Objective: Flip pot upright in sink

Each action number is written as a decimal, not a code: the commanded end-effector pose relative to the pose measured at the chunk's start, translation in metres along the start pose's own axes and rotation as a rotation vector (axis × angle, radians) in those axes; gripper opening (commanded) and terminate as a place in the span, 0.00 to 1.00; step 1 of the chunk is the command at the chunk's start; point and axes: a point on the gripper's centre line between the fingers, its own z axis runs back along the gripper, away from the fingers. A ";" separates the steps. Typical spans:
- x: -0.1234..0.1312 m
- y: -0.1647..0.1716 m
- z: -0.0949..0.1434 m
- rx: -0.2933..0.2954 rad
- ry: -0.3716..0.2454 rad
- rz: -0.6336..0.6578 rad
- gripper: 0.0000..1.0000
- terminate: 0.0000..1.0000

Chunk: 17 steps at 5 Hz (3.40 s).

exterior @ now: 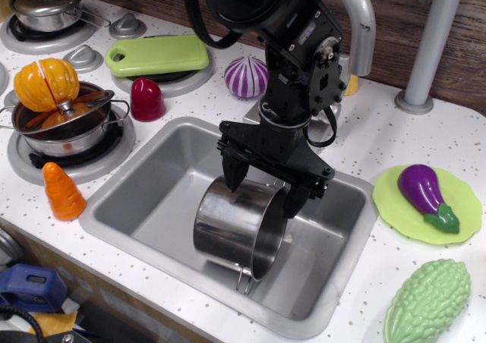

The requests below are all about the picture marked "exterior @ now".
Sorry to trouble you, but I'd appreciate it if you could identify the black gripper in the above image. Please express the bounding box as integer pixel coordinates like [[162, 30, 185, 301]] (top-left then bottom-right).
[[218, 121, 334, 219]]

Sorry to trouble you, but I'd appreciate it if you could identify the stainless steel pot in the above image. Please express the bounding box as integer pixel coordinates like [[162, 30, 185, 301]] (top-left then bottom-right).
[[193, 176, 288, 295]]

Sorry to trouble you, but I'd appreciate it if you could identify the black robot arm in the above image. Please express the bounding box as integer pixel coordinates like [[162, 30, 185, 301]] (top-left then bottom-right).
[[184, 0, 345, 218]]

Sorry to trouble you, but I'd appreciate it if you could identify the grey toy sink basin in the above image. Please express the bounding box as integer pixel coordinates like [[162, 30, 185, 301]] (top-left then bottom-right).
[[80, 118, 377, 339]]

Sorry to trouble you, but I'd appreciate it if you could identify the lidded steel pot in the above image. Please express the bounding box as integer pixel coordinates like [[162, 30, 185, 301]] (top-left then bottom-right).
[[9, 0, 111, 33]]

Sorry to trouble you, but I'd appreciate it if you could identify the purple white striped toy onion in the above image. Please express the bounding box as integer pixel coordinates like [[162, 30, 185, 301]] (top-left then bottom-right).
[[224, 56, 269, 99]]

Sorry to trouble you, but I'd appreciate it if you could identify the yellow toy corn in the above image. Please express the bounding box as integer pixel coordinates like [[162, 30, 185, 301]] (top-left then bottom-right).
[[344, 74, 359, 96]]

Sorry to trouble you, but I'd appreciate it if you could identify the dark red toy pepper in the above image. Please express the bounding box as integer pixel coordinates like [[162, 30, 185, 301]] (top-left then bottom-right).
[[131, 77, 166, 122]]

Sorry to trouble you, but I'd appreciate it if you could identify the purple toy eggplant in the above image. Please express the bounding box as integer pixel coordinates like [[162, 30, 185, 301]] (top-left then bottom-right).
[[397, 164, 460, 234]]

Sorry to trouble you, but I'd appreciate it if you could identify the grey stove burner front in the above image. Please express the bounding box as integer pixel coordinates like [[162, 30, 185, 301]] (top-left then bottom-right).
[[7, 117, 136, 186]]

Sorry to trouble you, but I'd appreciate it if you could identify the silver toy faucet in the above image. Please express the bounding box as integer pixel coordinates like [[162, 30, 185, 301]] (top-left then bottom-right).
[[242, 0, 377, 149]]

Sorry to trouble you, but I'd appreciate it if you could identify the green cutting board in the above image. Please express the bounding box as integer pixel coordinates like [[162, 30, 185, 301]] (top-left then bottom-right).
[[105, 34, 210, 77]]

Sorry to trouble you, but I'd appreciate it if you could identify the light green plate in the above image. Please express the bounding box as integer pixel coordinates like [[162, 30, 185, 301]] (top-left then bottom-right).
[[373, 165, 482, 245]]

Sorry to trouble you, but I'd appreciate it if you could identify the green toy bitter melon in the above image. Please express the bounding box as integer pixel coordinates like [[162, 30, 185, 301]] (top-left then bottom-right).
[[383, 259, 471, 342]]

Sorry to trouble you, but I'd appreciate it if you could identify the orange toy carrot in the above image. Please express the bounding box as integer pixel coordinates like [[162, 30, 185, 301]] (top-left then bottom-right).
[[43, 162, 87, 221]]

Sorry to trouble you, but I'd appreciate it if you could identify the grey stove knob back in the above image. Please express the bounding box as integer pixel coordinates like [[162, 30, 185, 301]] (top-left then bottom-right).
[[109, 13, 147, 39]]

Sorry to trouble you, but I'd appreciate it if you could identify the grey stove knob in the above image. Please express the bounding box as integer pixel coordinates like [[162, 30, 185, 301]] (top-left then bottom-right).
[[63, 45, 103, 74], [109, 13, 147, 39]]

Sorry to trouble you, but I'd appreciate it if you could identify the grey stove knob front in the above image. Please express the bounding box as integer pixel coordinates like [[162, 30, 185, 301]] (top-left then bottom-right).
[[63, 45, 103, 74]]

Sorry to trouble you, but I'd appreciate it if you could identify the orange toy pumpkin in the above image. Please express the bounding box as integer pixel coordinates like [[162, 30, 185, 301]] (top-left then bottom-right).
[[14, 58, 80, 112]]

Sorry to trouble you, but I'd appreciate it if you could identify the grey vertical pole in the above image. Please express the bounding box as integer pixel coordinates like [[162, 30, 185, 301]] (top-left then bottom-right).
[[395, 0, 460, 115]]

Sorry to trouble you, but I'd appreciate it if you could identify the blue clamp tool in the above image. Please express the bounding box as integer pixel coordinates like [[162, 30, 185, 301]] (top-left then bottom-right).
[[1, 263, 68, 313]]

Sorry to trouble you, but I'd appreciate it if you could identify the yellow cloth scrap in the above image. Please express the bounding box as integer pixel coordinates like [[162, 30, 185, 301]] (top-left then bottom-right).
[[33, 311, 77, 337]]

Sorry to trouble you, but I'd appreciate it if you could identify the grey stove burner back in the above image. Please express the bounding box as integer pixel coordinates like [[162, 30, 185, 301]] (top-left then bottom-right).
[[1, 20, 96, 55]]

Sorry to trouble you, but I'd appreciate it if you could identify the steel pan with handles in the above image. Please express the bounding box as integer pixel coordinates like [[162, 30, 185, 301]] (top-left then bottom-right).
[[2, 82, 128, 157]]

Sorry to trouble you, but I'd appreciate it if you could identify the black cable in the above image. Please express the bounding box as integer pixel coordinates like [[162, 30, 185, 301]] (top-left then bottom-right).
[[0, 304, 49, 343]]

